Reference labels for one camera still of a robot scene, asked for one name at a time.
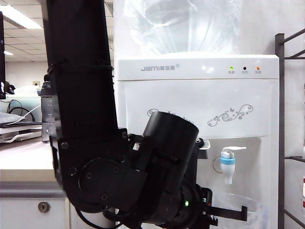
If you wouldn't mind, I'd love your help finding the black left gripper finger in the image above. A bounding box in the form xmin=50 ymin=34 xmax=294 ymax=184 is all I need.
xmin=209 ymin=205 xmax=249 ymax=222

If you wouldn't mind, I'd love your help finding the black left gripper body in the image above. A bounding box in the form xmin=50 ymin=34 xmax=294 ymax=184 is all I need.
xmin=199 ymin=187 xmax=219 ymax=229

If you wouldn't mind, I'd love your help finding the clear textured plastic mug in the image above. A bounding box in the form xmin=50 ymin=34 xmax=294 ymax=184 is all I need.
xmin=213 ymin=192 xmax=270 ymax=229

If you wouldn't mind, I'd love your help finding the white tap with blue ring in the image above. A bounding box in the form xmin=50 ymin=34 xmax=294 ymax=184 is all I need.
xmin=220 ymin=146 xmax=247 ymax=185

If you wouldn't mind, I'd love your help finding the white water dispenser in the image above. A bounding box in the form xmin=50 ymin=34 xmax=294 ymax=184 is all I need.
xmin=114 ymin=54 xmax=280 ymax=229

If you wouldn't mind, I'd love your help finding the dark grey water bottle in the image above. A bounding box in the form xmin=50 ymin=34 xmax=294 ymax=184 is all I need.
xmin=40 ymin=81 xmax=60 ymax=144

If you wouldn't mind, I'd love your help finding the clear water jug in plastic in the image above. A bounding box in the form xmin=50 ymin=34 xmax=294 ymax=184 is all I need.
xmin=122 ymin=0 xmax=243 ymax=56

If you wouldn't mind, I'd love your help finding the frosted glass desk divider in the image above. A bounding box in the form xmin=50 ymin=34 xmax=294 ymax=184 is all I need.
xmin=0 ymin=96 xmax=43 ymax=122

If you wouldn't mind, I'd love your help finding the dark metal shelf rack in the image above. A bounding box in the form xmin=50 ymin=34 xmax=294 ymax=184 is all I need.
xmin=274 ymin=28 xmax=305 ymax=229

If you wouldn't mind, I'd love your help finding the white laptop stand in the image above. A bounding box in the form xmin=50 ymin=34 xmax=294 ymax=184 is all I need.
xmin=0 ymin=125 xmax=43 ymax=144

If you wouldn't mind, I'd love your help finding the white plastic bag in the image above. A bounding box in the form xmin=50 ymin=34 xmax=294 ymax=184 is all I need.
xmin=13 ymin=86 xmax=42 ymax=97

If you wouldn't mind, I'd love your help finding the grey felt sleeve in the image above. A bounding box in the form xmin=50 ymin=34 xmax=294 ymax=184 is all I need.
xmin=0 ymin=112 xmax=27 ymax=126

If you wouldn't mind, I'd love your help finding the black computer monitor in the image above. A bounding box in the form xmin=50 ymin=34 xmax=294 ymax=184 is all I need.
xmin=0 ymin=11 xmax=6 ymax=100

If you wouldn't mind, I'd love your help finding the long ceiling light panel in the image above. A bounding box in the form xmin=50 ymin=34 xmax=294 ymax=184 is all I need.
xmin=0 ymin=4 xmax=44 ymax=30

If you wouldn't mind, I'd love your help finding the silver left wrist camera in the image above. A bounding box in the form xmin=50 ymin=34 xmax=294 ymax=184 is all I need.
xmin=194 ymin=137 xmax=212 ymax=161

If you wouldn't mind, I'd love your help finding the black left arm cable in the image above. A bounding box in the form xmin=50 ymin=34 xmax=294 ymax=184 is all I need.
xmin=75 ymin=206 xmax=143 ymax=229

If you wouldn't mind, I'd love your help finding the white cable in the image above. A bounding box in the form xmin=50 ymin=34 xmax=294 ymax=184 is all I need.
xmin=10 ymin=104 xmax=41 ymax=125

